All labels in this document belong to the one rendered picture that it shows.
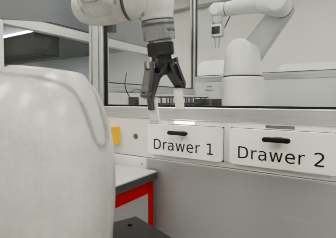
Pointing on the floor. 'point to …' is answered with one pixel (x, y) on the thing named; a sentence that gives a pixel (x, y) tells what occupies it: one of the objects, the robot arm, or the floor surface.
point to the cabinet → (236, 201)
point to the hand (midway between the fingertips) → (167, 112)
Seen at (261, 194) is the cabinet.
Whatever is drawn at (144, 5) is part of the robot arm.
